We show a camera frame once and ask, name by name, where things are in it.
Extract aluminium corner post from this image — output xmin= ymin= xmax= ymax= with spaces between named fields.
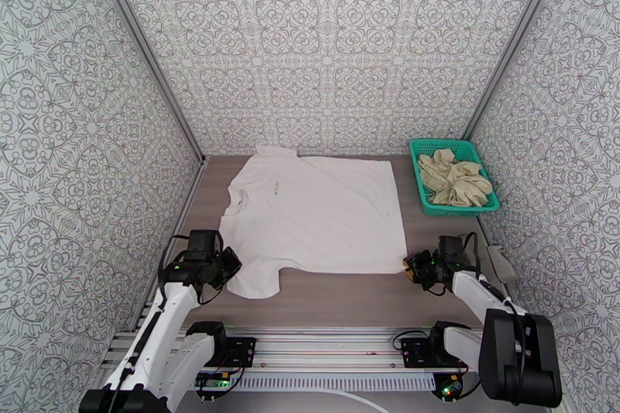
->
xmin=462 ymin=0 xmax=577 ymax=140
xmin=82 ymin=0 xmax=208 ymax=165

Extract beige drawstring shorts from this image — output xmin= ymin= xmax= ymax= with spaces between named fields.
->
xmin=417 ymin=148 xmax=495 ymax=208

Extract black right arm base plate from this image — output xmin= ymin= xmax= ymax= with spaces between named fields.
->
xmin=401 ymin=336 xmax=468 ymax=369

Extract white slotted cable duct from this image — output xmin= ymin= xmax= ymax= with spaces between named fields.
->
xmin=193 ymin=373 xmax=437 ymax=391

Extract aluminium rail frame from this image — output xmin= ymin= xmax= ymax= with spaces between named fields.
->
xmin=102 ymin=326 xmax=485 ymax=375

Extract small circuit board, round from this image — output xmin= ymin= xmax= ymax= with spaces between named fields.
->
xmin=433 ymin=375 xmax=463 ymax=401

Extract aluminium table edge rail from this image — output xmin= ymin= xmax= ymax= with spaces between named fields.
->
xmin=140 ymin=157 xmax=209 ymax=325

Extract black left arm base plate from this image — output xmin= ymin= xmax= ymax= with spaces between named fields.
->
xmin=193 ymin=336 xmax=258 ymax=369

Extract small circuit board, long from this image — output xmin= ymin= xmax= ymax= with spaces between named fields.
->
xmin=193 ymin=371 xmax=231 ymax=394

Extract green plastic mesh basket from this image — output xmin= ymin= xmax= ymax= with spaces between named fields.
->
xmin=408 ymin=137 xmax=501 ymax=218

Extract white t-shirt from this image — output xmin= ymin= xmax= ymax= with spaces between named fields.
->
xmin=219 ymin=145 xmax=409 ymax=301

